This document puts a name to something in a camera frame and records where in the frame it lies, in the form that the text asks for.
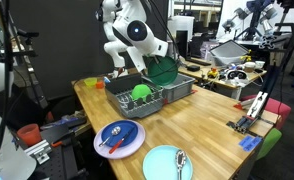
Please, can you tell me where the black keyboard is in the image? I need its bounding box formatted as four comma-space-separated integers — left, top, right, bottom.
186, 57, 212, 67

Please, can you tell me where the red chair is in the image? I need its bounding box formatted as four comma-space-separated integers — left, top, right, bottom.
240, 94, 292, 131

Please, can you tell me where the lavender plate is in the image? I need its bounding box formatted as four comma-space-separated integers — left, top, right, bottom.
93, 119, 147, 160

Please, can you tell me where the black power adapter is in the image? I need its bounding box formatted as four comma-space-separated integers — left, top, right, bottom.
186, 65, 201, 73

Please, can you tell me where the yellow green bowl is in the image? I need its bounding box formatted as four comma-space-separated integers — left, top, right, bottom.
83, 77, 98, 88

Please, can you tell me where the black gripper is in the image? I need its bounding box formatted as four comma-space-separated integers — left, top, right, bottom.
143, 49, 162, 69

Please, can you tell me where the orange cup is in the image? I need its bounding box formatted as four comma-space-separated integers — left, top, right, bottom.
16, 123, 42, 147

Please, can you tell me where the grey plastic bin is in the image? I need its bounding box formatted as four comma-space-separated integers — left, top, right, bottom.
141, 73, 196, 104

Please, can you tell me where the orange handled tool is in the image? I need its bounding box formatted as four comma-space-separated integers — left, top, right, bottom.
50, 139, 65, 149

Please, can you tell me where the white cup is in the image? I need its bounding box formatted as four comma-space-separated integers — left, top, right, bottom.
253, 60, 266, 70

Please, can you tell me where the silver spoon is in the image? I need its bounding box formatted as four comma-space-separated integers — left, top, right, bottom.
98, 126, 122, 148

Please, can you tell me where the light green bowl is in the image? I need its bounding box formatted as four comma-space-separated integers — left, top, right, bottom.
131, 83, 153, 101

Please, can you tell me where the white VR headset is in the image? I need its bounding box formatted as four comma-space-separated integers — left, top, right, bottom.
224, 68, 250, 83

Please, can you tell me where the blue and silver machine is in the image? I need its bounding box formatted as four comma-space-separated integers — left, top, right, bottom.
221, 0, 279, 42

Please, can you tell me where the black tripod with camera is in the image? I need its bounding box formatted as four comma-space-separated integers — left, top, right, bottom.
11, 0, 50, 109

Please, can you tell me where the light blue plate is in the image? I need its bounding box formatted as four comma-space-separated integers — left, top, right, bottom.
142, 144, 194, 180

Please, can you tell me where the black camera stand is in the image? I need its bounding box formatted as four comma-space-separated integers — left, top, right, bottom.
226, 0, 294, 135

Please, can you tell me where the wooden side desk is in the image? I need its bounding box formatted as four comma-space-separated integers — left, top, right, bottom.
154, 59, 268, 101

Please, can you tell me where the black optical breadboard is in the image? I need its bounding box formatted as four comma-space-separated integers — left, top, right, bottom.
40, 123, 90, 180

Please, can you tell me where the yellow duck toy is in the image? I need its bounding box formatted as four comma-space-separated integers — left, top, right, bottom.
207, 67, 220, 80

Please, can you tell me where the dark blue plate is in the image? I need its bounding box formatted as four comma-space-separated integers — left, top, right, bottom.
101, 120, 139, 149

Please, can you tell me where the green chair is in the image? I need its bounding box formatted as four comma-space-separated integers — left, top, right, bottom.
255, 128, 283, 162

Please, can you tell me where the grey tilted storage bin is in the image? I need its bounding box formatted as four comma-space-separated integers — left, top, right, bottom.
209, 39, 250, 68

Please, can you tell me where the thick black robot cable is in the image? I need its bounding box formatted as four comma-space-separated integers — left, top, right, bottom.
0, 0, 15, 174

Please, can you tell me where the grey dish rack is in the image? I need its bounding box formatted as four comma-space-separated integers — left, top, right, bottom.
104, 73, 166, 120

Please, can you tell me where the dark green plate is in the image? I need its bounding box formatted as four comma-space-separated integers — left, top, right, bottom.
147, 55, 180, 87

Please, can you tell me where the red handled knife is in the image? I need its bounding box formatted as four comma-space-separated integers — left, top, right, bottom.
108, 127, 135, 155

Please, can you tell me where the metal spoon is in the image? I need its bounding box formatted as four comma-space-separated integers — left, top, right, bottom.
175, 149, 188, 180

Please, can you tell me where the aluminium bracket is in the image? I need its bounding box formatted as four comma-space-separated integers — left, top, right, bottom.
24, 139, 53, 165

